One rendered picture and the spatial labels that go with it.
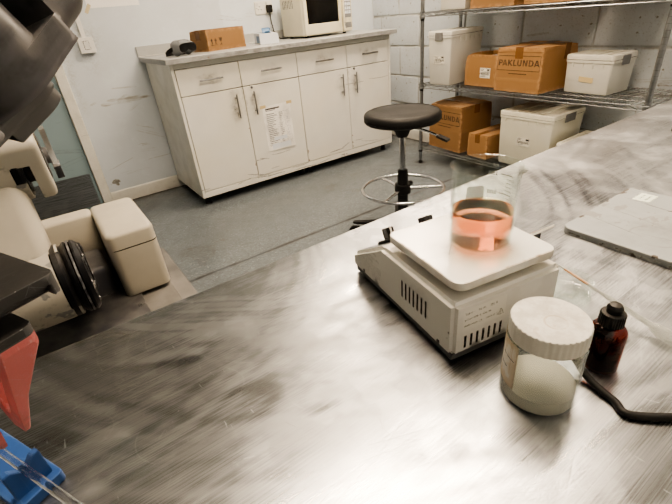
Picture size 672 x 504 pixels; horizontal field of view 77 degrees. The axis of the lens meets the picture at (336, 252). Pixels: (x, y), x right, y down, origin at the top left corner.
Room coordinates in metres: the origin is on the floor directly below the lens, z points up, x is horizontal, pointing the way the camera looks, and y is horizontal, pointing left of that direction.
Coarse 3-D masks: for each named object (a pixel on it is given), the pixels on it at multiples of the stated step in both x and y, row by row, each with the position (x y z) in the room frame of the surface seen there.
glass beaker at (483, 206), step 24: (456, 168) 0.38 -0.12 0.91; (480, 168) 0.39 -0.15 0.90; (504, 168) 0.38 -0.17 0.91; (528, 168) 0.34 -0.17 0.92; (456, 192) 0.35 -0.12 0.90; (480, 192) 0.34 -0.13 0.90; (504, 192) 0.33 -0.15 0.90; (456, 216) 0.35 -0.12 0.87; (480, 216) 0.34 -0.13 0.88; (504, 216) 0.33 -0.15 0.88; (456, 240) 0.35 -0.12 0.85; (480, 240) 0.33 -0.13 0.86; (504, 240) 0.34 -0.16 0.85
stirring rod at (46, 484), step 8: (0, 456) 0.21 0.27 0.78; (8, 456) 0.21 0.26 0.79; (16, 464) 0.20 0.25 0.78; (24, 464) 0.20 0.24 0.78; (24, 472) 0.19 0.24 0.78; (32, 472) 0.19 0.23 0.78; (32, 480) 0.19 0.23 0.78; (40, 480) 0.19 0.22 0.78; (48, 480) 0.18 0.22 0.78; (48, 488) 0.18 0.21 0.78; (56, 488) 0.18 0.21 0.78; (56, 496) 0.17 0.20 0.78; (64, 496) 0.17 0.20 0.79; (72, 496) 0.17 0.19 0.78
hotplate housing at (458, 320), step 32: (384, 256) 0.40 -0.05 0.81; (384, 288) 0.40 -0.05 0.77; (416, 288) 0.34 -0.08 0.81; (448, 288) 0.31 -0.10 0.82; (480, 288) 0.31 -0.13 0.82; (512, 288) 0.31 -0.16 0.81; (544, 288) 0.33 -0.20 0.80; (416, 320) 0.34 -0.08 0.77; (448, 320) 0.29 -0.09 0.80; (480, 320) 0.30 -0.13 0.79; (448, 352) 0.29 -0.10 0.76
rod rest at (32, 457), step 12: (12, 444) 0.24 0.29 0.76; (24, 456) 0.23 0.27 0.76; (36, 456) 0.21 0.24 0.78; (0, 468) 0.22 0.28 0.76; (12, 468) 0.22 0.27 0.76; (36, 468) 0.20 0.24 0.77; (48, 468) 0.21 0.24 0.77; (60, 468) 0.21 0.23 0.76; (0, 480) 0.19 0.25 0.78; (12, 480) 0.19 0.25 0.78; (24, 480) 0.20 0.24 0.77; (60, 480) 0.21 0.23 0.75; (0, 492) 0.20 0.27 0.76; (12, 492) 0.19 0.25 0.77; (24, 492) 0.19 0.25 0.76; (36, 492) 0.19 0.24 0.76
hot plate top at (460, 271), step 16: (416, 224) 0.41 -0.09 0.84; (432, 224) 0.41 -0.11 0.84; (448, 224) 0.41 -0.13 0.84; (400, 240) 0.38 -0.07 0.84; (416, 240) 0.38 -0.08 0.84; (432, 240) 0.37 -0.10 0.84; (448, 240) 0.37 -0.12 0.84; (512, 240) 0.36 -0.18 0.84; (528, 240) 0.36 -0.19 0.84; (416, 256) 0.35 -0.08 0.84; (432, 256) 0.34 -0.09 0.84; (448, 256) 0.34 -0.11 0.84; (464, 256) 0.34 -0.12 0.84; (480, 256) 0.33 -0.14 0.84; (496, 256) 0.33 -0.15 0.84; (512, 256) 0.33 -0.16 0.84; (528, 256) 0.33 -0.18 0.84; (544, 256) 0.33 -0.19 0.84; (432, 272) 0.32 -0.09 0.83; (448, 272) 0.31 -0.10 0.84; (464, 272) 0.31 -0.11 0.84; (480, 272) 0.31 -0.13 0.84; (496, 272) 0.31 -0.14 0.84; (512, 272) 0.31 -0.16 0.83; (464, 288) 0.29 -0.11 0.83
